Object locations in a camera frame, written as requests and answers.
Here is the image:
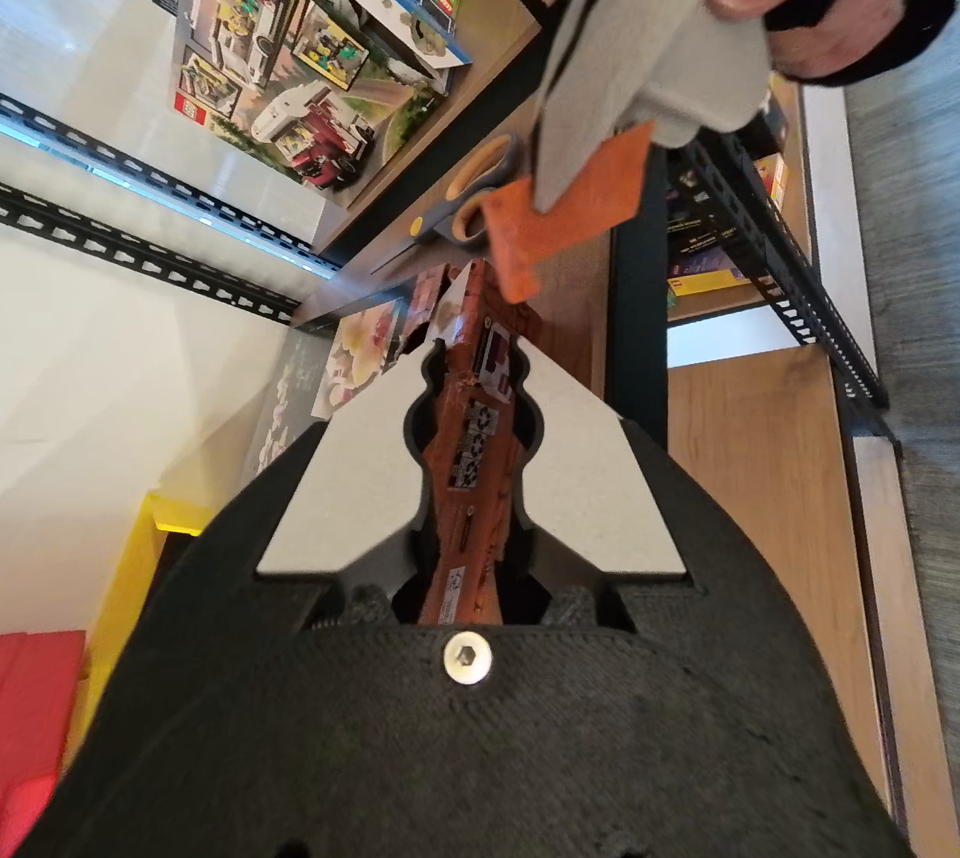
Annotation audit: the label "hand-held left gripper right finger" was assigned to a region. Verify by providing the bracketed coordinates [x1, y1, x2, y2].
[513, 339, 689, 608]

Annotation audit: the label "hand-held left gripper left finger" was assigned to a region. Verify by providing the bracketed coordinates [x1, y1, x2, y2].
[255, 339, 447, 608]

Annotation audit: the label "orange cookie box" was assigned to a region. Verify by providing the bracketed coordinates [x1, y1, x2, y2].
[405, 258, 545, 627]

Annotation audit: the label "grey yellow scissors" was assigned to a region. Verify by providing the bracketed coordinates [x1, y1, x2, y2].
[369, 132, 524, 276]

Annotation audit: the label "orange tape piece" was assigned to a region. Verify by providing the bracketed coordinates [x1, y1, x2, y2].
[480, 119, 655, 304]

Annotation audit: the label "black metal desk edge beam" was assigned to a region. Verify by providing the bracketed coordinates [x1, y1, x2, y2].
[606, 142, 670, 450]

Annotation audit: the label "black orchid picture box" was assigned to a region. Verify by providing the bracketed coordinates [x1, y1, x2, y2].
[247, 296, 421, 477]

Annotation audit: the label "group of small toy boxes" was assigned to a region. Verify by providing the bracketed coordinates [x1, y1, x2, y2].
[663, 157, 755, 298]
[738, 86, 790, 208]

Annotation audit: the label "yellow storage bin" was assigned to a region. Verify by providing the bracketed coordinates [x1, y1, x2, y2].
[86, 491, 219, 724]

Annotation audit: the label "black perforated rack beam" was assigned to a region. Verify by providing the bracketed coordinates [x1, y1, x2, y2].
[0, 182, 303, 328]
[461, 0, 897, 439]
[0, 92, 348, 276]

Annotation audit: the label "camper van toy box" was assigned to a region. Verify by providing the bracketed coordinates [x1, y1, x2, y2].
[141, 0, 451, 192]

